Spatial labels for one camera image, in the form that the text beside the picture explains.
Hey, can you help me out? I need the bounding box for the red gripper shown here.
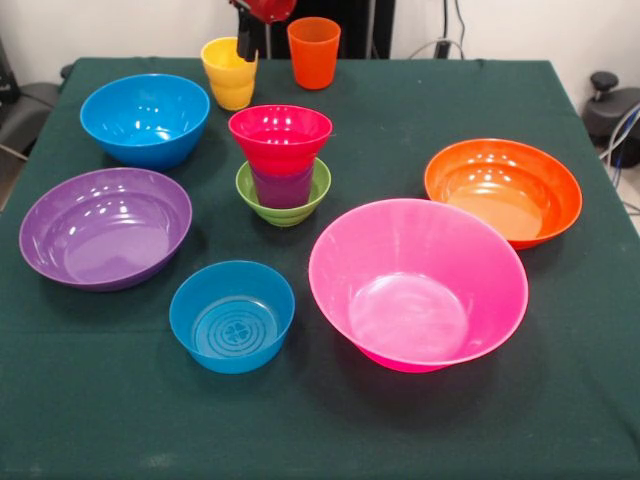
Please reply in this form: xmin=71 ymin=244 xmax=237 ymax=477
xmin=228 ymin=0 xmax=297 ymax=64

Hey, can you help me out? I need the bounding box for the yellow plastic cup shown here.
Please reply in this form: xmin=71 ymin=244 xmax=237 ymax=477
xmin=200 ymin=36 xmax=260 ymax=112

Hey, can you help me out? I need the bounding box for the orange plastic cup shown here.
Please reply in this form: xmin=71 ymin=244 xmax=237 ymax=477
xmin=286 ymin=16 xmax=343 ymax=91

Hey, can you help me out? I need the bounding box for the red plastic bowl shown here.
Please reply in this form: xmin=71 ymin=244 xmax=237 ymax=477
xmin=228 ymin=104 xmax=334 ymax=176

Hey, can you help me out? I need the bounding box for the purple plastic cup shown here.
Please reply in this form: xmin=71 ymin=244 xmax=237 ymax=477
xmin=249 ymin=162 xmax=317 ymax=210

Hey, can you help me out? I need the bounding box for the pink plastic bowl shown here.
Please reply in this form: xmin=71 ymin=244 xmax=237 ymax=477
xmin=308 ymin=198 xmax=530 ymax=374

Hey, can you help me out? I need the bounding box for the large blue plastic bowl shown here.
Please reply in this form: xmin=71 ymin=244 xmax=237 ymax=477
xmin=79 ymin=73 xmax=211 ymax=172

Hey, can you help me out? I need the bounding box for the green plastic bowl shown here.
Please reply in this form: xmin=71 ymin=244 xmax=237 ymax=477
xmin=235 ymin=157 xmax=332 ymax=229

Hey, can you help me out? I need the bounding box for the black chair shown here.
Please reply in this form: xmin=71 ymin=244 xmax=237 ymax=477
xmin=0 ymin=37 xmax=75 ymax=161

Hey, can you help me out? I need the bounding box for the purple plastic bowl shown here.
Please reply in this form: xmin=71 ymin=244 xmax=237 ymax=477
xmin=18 ymin=167 xmax=194 ymax=293

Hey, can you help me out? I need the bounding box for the small blue plastic bowl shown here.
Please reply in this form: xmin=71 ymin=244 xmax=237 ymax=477
xmin=168 ymin=259 xmax=297 ymax=375

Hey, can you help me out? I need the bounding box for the orange plastic bowl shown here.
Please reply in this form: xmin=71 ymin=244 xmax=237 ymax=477
xmin=424 ymin=138 xmax=584 ymax=252

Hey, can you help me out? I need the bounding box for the dark green tablecloth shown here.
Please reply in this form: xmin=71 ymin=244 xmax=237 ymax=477
xmin=0 ymin=56 xmax=640 ymax=480

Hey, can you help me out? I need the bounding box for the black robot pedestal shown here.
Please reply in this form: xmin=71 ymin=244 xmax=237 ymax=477
xmin=238 ymin=0 xmax=396 ymax=60

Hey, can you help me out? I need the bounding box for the white cable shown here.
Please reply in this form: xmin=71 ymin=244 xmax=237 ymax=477
xmin=407 ymin=38 xmax=440 ymax=60

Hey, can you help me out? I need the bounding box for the black cable with plug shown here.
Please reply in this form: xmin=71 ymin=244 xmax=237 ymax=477
xmin=433 ymin=0 xmax=467 ymax=61

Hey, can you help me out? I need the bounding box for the grey and blue cable bundle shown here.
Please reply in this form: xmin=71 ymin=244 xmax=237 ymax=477
xmin=598 ymin=102 xmax=640 ymax=174

